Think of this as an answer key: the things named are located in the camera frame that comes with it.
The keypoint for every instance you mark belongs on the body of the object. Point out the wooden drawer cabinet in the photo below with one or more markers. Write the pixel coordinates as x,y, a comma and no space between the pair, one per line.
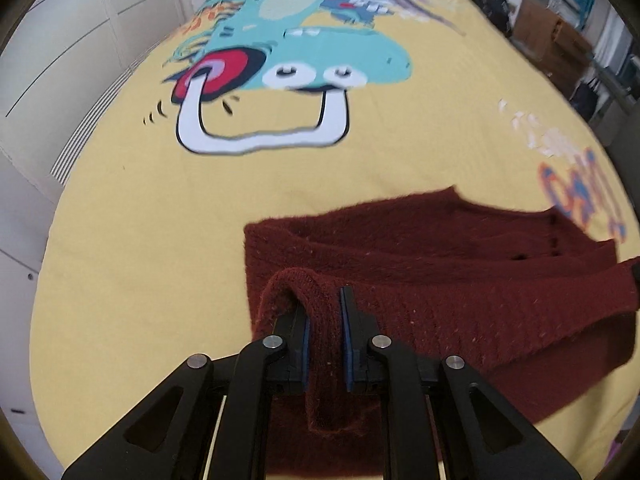
550,35

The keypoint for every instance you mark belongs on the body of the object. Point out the purple cloth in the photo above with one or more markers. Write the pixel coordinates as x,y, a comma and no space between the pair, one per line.
615,450

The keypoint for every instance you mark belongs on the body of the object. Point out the dark blue bag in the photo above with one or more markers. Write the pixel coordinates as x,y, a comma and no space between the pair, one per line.
585,100

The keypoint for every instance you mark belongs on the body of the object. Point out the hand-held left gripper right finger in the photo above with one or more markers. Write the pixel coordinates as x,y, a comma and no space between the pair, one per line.
346,340

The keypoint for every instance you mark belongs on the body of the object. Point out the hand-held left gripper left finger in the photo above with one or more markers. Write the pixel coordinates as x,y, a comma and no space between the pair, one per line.
305,360

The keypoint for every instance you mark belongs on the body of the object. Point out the yellow cartoon printed blanket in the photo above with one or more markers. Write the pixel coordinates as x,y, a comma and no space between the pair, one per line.
150,210

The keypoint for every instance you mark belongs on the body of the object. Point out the dark red knit sweater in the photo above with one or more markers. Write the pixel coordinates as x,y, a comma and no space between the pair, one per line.
450,270

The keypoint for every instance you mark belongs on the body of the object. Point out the grey chair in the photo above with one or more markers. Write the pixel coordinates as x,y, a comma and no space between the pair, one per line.
612,120

